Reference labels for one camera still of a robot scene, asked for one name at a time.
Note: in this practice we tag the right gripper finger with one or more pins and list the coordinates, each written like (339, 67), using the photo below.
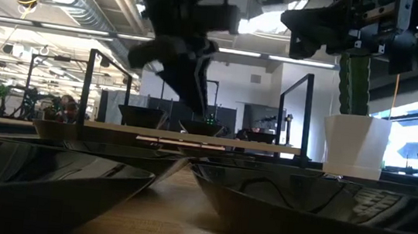
(309, 47)
(320, 21)

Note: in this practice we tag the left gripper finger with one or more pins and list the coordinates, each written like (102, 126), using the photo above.
(183, 83)
(203, 89)

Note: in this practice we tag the small black square plate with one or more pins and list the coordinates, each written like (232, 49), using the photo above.
(262, 138)

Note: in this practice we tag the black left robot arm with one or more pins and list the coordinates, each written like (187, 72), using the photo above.
(174, 4)

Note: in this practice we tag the distant robot arm green light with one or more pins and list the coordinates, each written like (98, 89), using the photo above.
(221, 120)

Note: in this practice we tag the dark office partition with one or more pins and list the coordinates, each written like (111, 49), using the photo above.
(229, 113)

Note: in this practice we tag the bright ceiling light panel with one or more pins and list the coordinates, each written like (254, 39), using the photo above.
(265, 25)

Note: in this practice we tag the green cactus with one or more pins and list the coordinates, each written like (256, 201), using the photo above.
(354, 89)

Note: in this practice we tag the person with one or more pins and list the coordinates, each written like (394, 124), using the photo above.
(258, 129)
(68, 106)

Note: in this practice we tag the white faceted plant pot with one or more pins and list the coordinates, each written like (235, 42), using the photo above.
(353, 148)

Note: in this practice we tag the grey wall vent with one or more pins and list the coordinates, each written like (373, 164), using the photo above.
(255, 79)

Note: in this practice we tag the wooden shelf black metal frame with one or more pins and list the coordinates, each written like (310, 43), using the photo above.
(229, 142)

